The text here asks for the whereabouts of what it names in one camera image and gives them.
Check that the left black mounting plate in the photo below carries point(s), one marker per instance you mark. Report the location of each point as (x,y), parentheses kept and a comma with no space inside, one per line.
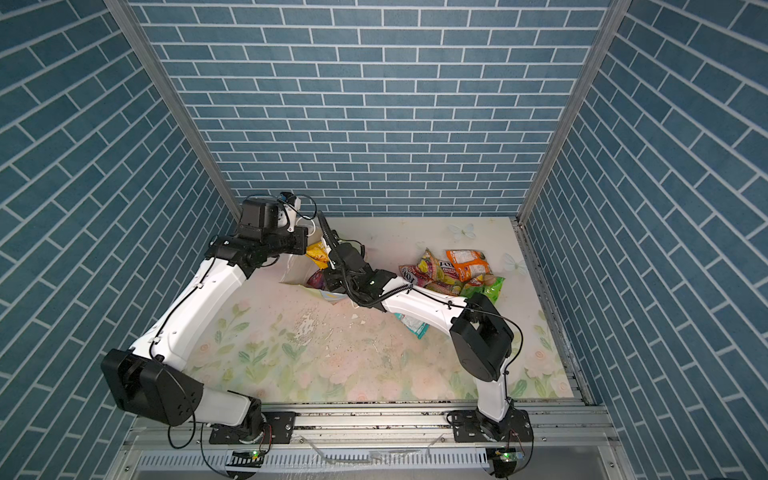
(270,428)

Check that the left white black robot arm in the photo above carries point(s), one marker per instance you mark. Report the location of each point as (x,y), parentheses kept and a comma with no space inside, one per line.
(148,378)

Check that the purple snack packet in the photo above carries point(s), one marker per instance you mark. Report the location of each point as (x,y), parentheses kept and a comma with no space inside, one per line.
(317,281)

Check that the green snack packet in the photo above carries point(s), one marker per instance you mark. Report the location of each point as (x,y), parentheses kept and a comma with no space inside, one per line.
(487,284)

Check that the white slotted cable duct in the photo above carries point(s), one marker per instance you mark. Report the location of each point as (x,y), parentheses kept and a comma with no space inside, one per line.
(309,461)

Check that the pastel printed paper bag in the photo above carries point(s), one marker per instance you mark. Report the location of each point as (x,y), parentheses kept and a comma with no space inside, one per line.
(297,270)

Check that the teal candy bag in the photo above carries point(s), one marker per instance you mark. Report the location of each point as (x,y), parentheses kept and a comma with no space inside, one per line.
(417,327)

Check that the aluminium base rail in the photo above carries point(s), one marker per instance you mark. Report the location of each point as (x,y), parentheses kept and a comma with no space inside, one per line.
(571,441)

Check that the orange white snack packet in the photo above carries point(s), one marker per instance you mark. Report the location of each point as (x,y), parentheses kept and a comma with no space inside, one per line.
(468,264)

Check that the pink yellow Fox's candy bag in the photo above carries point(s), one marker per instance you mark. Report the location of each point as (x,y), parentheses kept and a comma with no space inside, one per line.
(427,270)

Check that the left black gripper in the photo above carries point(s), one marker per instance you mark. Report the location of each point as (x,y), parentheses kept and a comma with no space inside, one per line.
(299,233)

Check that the yellow corn snack packet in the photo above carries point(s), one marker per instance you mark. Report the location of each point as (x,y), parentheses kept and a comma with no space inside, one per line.
(318,253)

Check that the black mounting plate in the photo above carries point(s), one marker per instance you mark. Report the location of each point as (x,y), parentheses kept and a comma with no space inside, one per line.
(470,426)
(270,428)

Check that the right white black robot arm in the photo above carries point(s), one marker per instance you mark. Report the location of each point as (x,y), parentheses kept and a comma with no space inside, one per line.
(482,338)

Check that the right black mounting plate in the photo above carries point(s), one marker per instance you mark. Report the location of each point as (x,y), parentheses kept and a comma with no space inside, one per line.
(470,426)

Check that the orange Fox's fruits candy bag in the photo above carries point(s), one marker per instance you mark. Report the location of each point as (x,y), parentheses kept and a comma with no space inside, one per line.
(445,279)

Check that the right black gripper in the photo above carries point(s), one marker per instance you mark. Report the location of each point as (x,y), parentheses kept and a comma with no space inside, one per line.
(331,276)

